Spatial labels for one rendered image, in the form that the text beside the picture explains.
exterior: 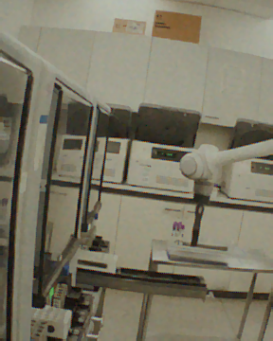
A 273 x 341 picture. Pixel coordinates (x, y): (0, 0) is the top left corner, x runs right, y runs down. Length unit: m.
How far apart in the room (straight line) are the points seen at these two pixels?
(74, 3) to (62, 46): 0.63
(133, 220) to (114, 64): 1.34
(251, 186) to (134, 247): 1.10
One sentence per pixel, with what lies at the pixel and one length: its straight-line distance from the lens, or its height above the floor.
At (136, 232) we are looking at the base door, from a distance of 4.23.
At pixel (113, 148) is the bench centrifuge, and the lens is 4.19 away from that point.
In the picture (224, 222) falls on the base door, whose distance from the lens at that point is 4.27.
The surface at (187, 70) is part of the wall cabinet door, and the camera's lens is 4.49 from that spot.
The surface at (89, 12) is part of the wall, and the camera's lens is 4.96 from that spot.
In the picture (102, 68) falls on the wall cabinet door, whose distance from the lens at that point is 4.49.
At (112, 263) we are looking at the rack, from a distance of 1.88.
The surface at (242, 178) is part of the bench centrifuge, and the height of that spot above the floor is 1.08.
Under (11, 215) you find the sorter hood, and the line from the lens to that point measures 0.69.
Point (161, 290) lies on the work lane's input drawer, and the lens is 1.89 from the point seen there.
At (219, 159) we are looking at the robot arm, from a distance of 2.03.
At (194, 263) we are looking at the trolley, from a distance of 2.19.
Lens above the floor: 1.34
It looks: 3 degrees down
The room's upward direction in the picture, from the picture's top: 8 degrees clockwise
